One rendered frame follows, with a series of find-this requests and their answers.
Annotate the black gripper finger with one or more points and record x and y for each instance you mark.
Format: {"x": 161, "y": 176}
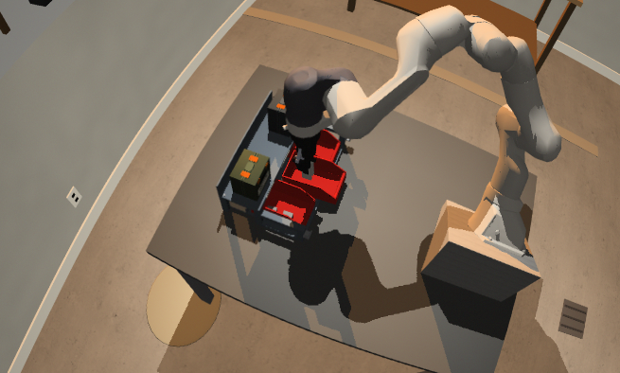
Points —
{"x": 313, "y": 152}
{"x": 305, "y": 167}

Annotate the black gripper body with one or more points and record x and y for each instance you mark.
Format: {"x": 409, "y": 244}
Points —
{"x": 303, "y": 143}

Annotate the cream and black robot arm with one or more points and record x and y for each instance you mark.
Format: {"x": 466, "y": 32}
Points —
{"x": 420, "y": 43}

